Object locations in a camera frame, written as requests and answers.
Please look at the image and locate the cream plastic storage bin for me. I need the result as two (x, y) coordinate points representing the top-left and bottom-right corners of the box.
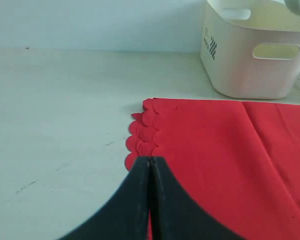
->
(200, 0), (300, 99)

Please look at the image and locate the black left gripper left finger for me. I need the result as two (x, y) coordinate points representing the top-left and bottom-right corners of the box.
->
(61, 157), (150, 240)

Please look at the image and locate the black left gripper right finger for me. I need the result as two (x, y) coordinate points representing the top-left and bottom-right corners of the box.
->
(149, 157), (242, 240)

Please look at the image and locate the red scalloped cloth mat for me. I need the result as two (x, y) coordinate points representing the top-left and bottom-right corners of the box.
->
(125, 98), (300, 240)

